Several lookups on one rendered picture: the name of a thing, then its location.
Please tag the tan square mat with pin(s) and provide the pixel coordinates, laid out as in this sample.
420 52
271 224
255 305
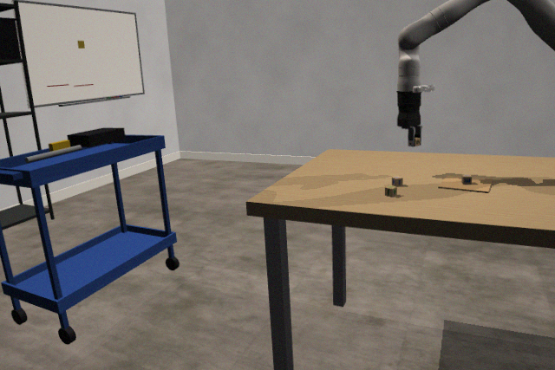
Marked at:
454 183

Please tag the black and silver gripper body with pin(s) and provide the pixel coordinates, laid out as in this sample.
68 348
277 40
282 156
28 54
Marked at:
409 100

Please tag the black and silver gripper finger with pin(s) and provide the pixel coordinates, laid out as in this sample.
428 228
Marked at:
411 135
418 132

